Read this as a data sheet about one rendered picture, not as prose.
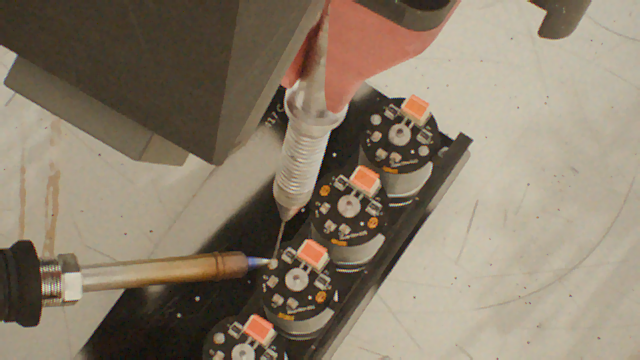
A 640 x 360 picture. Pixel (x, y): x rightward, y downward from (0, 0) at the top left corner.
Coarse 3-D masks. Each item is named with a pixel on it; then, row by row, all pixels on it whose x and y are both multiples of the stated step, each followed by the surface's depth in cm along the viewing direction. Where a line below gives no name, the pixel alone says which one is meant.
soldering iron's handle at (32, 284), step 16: (0, 256) 36; (16, 256) 36; (32, 256) 36; (0, 272) 35; (16, 272) 36; (32, 272) 36; (0, 288) 35; (16, 288) 35; (32, 288) 35; (0, 304) 35; (16, 304) 36; (32, 304) 36; (0, 320) 36; (16, 320) 36; (32, 320) 36
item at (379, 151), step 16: (368, 112) 41; (384, 112) 41; (368, 128) 41; (384, 128) 41; (416, 128) 41; (432, 128) 41; (368, 144) 41; (384, 144) 41; (416, 144) 41; (432, 144) 41; (384, 160) 41; (400, 160) 41; (416, 160) 41
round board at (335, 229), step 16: (336, 176) 41; (336, 192) 40; (384, 192) 40; (320, 208) 40; (336, 208) 40; (368, 208) 40; (384, 208) 40; (320, 224) 40; (336, 224) 40; (352, 224) 40; (368, 224) 40; (384, 224) 40; (336, 240) 40; (352, 240) 40; (368, 240) 40
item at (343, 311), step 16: (464, 144) 41; (432, 160) 41; (448, 160) 41; (432, 176) 41; (448, 176) 41; (432, 192) 40; (416, 208) 40; (400, 224) 40; (384, 240) 40; (400, 240) 40; (384, 256) 40; (368, 272) 40; (352, 288) 40; (368, 288) 40; (336, 304) 40; (352, 304) 40; (336, 320) 39; (320, 336) 39; (336, 336) 39; (320, 352) 39
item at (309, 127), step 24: (312, 48) 31; (312, 72) 31; (288, 96) 33; (312, 96) 32; (312, 120) 33; (336, 120) 33; (288, 144) 34; (312, 144) 34; (288, 168) 35; (312, 168) 35; (288, 192) 36; (312, 192) 36
